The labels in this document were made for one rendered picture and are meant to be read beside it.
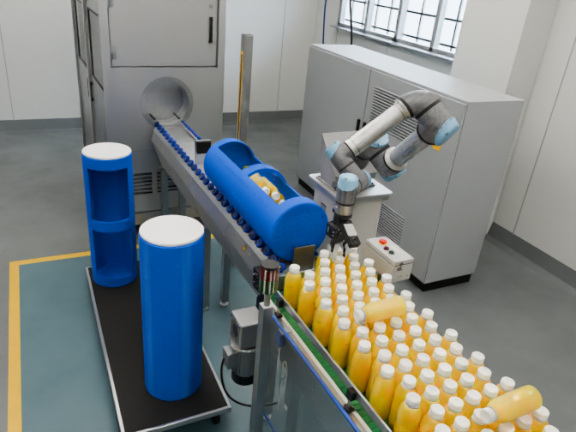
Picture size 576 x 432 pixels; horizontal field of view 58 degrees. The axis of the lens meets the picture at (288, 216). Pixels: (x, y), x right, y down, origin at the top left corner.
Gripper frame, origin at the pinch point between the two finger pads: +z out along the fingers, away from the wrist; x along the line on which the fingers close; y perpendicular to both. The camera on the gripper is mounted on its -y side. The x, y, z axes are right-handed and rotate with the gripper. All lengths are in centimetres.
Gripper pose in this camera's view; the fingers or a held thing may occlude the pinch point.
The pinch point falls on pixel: (339, 259)
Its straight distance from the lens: 209.9
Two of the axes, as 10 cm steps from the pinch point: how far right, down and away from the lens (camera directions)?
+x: -8.9, 1.3, -4.4
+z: -0.9, 8.9, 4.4
